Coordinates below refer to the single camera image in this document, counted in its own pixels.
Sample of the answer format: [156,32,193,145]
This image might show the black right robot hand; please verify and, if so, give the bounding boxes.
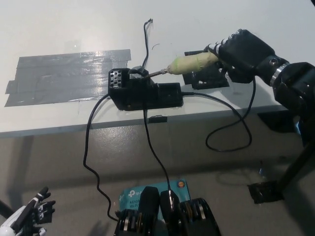
[203,29,287,83]

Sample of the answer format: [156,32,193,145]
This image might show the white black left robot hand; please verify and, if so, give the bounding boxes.
[0,186,57,236]

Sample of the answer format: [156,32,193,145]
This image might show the soldering iron with taped handle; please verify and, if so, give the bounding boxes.
[145,53,220,79]

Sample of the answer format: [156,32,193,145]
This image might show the black robot torso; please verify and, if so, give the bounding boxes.
[114,186,221,236]

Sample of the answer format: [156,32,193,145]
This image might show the black square tray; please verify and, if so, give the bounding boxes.
[183,50,229,89]

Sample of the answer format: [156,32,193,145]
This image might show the small black tape strip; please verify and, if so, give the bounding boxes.
[149,115,168,123]

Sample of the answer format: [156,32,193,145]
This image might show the black fixture block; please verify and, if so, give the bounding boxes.
[108,65,184,112]

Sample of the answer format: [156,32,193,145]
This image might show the teal tp-link box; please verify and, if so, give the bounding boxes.
[119,179,192,217]

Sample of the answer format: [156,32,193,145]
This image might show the black stand leg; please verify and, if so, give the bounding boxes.
[277,141,315,195]

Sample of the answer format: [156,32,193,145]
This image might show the black floor tape under stand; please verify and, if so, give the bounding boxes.
[247,180,285,205]

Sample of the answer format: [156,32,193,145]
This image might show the black soldering iron cable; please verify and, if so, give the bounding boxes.
[181,76,256,152]

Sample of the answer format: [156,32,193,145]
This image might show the thick black power cable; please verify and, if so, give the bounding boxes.
[83,95,120,221]

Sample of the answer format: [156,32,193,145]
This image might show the thin black wire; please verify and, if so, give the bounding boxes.
[143,19,173,197]

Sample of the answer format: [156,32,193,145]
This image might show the grey duct tape patch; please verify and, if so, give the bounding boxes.
[4,49,132,108]

